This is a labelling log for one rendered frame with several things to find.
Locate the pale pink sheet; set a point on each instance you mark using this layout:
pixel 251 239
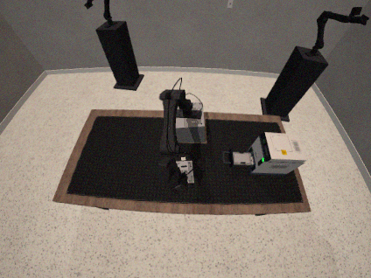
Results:
pixel 241 158

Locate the white benchtop heat sealer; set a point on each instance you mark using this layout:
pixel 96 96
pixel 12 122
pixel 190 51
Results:
pixel 274 154

